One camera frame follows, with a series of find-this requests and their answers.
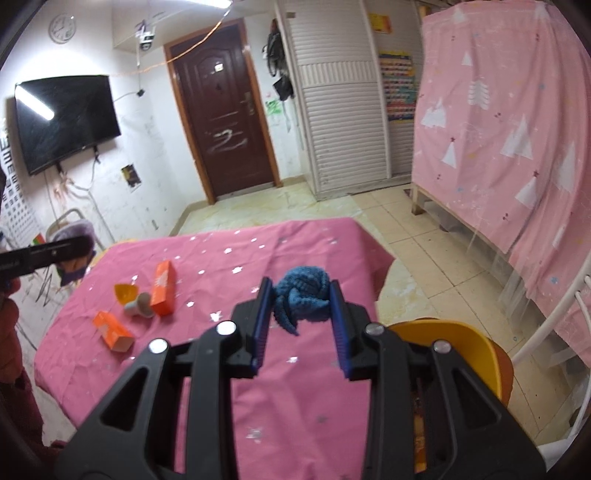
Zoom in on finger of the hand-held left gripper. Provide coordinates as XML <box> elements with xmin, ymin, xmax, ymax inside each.
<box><xmin>46</xmin><ymin>235</ymin><xmax>94</xmax><ymax>265</ymax></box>

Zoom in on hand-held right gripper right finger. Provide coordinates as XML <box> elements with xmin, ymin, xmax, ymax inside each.
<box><xmin>329</xmin><ymin>279</ymin><xmax>548</xmax><ymax>480</ymax></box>

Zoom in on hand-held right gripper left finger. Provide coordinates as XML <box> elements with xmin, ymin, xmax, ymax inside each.
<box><xmin>54</xmin><ymin>277</ymin><xmax>273</xmax><ymax>480</ymax></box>

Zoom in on blue crocheted toy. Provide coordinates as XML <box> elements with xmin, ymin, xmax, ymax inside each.
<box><xmin>270</xmin><ymin>265</ymin><xmax>333</xmax><ymax>337</ymax></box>

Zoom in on yellow plastic bin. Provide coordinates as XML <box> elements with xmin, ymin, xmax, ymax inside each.
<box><xmin>390</xmin><ymin>318</ymin><xmax>514</xmax><ymax>474</ymax></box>

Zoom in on person's left forearm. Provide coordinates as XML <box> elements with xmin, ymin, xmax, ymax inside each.
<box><xmin>0</xmin><ymin>295</ymin><xmax>44</xmax><ymax>446</ymax></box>

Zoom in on eye chart poster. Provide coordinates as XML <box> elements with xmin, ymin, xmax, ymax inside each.
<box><xmin>0</xmin><ymin>117</ymin><xmax>40</xmax><ymax>245</ymax></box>

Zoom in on pink star tablecloth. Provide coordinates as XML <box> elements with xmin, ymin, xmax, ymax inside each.
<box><xmin>34</xmin><ymin>217</ymin><xmax>395</xmax><ymax>480</ymax></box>

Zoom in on orange cardboard box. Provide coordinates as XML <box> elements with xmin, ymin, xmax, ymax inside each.
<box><xmin>92</xmin><ymin>311</ymin><xmax>134</xmax><ymax>354</ymax></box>
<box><xmin>150</xmin><ymin>261</ymin><xmax>178</xmax><ymax>317</ymax></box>

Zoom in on white tulle bed skirt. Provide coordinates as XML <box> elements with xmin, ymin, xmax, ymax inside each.
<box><xmin>466</xmin><ymin>226</ymin><xmax>529</xmax><ymax>319</ymax></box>

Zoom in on dark brown door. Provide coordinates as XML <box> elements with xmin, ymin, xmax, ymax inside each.
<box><xmin>164</xmin><ymin>23</ymin><xmax>282</xmax><ymax>204</ymax></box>

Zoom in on white metal chair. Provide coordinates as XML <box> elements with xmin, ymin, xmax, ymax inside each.
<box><xmin>508</xmin><ymin>274</ymin><xmax>591</xmax><ymax>467</ymax></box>

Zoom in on white louvered wardrobe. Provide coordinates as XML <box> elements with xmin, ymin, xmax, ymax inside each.
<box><xmin>274</xmin><ymin>0</ymin><xmax>428</xmax><ymax>201</ymax></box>

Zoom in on hanging black bags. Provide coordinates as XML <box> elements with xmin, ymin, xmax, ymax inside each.
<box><xmin>265</xmin><ymin>18</ymin><xmax>295</xmax><ymax>102</ymax></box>

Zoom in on colourful chart poster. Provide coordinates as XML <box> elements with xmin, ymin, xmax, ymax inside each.
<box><xmin>379</xmin><ymin>51</ymin><xmax>416</xmax><ymax>123</ymax></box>

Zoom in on pink tree-print bed curtain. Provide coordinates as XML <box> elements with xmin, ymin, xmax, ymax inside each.
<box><xmin>411</xmin><ymin>0</ymin><xmax>591</xmax><ymax>356</ymax></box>

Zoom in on dark wall picture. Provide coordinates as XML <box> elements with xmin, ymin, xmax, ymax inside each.
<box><xmin>121</xmin><ymin>163</ymin><xmax>141</xmax><ymax>192</ymax></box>

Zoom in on black wall television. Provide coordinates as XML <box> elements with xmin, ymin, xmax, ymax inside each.
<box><xmin>14</xmin><ymin>75</ymin><xmax>122</xmax><ymax>177</ymax></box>

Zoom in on wooden bed frame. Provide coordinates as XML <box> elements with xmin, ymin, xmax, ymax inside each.
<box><xmin>411</xmin><ymin>182</ymin><xmax>509</xmax><ymax>259</ymax></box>

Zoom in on round wall clock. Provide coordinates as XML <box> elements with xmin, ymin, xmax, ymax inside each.
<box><xmin>48</xmin><ymin>14</ymin><xmax>77</xmax><ymax>44</ymax></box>

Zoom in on white security camera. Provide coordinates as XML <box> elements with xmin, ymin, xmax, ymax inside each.
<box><xmin>136</xmin><ymin>21</ymin><xmax>158</xmax><ymax>51</ymax></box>

